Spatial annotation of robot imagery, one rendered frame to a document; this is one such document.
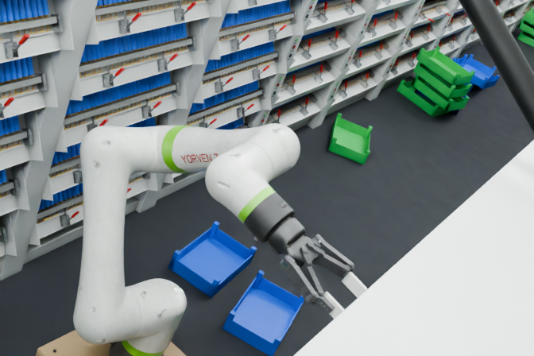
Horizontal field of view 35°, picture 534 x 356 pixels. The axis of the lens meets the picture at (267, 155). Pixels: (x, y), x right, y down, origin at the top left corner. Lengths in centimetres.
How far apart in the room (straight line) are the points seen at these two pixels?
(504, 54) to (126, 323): 150
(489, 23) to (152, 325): 153
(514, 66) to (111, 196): 140
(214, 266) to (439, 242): 265
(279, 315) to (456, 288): 260
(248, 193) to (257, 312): 149
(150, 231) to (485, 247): 271
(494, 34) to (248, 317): 242
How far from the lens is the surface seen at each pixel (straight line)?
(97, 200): 202
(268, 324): 310
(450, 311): 54
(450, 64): 538
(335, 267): 171
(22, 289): 290
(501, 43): 75
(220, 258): 328
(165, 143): 203
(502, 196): 71
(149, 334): 217
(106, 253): 204
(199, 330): 296
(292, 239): 166
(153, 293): 214
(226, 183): 167
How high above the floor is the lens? 198
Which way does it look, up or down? 29 degrees down
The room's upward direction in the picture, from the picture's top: 24 degrees clockwise
